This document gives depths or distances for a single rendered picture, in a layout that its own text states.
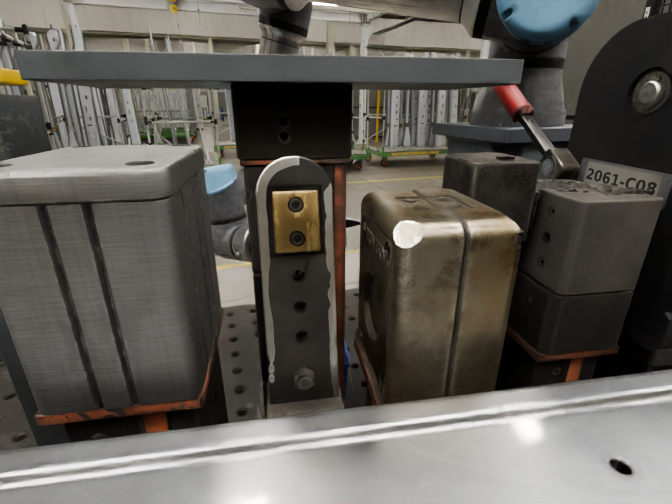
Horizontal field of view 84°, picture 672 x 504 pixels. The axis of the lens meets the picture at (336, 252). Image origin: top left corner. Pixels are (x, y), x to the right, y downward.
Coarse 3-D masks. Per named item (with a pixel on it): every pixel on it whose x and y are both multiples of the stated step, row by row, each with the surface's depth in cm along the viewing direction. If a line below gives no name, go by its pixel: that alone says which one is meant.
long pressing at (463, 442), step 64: (576, 384) 19; (640, 384) 19; (64, 448) 15; (128, 448) 15; (192, 448) 15; (256, 448) 15; (320, 448) 16; (384, 448) 16; (448, 448) 16; (512, 448) 16; (576, 448) 16; (640, 448) 16
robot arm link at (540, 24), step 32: (256, 0) 58; (288, 0) 56; (320, 0) 56; (352, 0) 54; (384, 0) 52; (416, 0) 50; (448, 0) 49; (480, 0) 46; (512, 0) 44; (544, 0) 43; (576, 0) 42; (480, 32) 50; (512, 32) 46; (544, 32) 44
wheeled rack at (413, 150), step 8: (384, 96) 683; (384, 104) 688; (384, 112) 693; (384, 120) 699; (384, 128) 799; (368, 152) 773; (376, 152) 739; (392, 152) 727; (400, 152) 731; (408, 152) 736; (416, 152) 742; (424, 152) 748; (432, 152) 754; (440, 152) 761; (368, 160) 806; (384, 160) 733
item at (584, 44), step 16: (608, 0) 236; (624, 0) 227; (640, 0) 219; (592, 16) 247; (608, 16) 237; (624, 16) 228; (640, 16) 220; (576, 32) 259; (592, 32) 248; (608, 32) 238; (576, 48) 261; (592, 48) 250; (576, 64) 262; (576, 80) 263; (576, 96) 265
